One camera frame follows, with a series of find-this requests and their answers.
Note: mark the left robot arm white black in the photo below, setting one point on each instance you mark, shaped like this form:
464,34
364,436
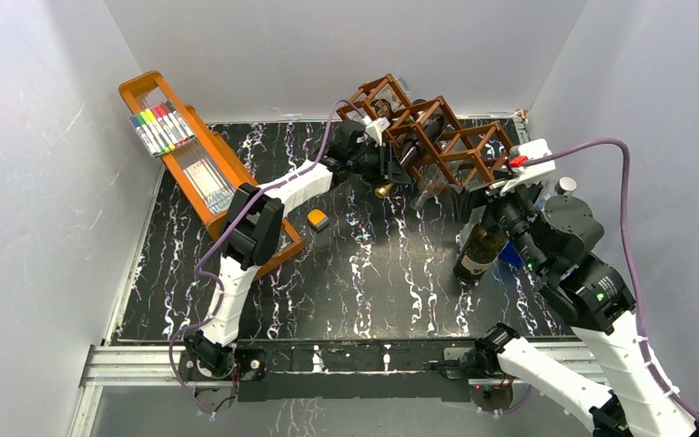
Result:
251,232

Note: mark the brown wooden wine rack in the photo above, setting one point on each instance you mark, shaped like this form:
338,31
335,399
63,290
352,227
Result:
461,155

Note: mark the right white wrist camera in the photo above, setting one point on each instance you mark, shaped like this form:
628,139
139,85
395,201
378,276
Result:
530,163

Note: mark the gold capped wine bottle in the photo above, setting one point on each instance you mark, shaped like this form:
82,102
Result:
412,149

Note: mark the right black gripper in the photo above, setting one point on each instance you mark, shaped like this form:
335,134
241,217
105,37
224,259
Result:
466,198

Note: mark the yellow grey small block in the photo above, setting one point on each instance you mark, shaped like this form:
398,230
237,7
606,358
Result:
317,219

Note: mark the clear empty bottle in rack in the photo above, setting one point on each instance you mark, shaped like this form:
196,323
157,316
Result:
429,188

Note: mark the blue square glass bottle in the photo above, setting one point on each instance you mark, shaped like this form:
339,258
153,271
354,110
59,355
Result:
564,186

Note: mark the dark green wine bottle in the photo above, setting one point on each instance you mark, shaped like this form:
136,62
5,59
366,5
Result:
483,246

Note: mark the black metal base frame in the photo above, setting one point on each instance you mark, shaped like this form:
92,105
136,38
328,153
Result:
269,370

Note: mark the black capped bottle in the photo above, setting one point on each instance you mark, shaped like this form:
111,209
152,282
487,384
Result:
387,102

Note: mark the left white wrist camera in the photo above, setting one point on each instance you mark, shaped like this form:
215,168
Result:
375,128

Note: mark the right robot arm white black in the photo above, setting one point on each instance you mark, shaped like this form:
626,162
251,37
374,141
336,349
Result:
592,298

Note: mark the pack of coloured markers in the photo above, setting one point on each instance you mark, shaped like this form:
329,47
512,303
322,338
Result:
162,129

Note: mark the orange wooden rack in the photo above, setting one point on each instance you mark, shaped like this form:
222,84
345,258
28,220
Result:
150,89

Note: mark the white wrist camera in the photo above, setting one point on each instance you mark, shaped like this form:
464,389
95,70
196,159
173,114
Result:
375,128
530,163

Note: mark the clear packet with red label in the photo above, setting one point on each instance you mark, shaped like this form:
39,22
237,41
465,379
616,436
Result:
214,190

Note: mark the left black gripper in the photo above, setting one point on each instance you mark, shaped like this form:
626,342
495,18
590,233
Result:
395,173

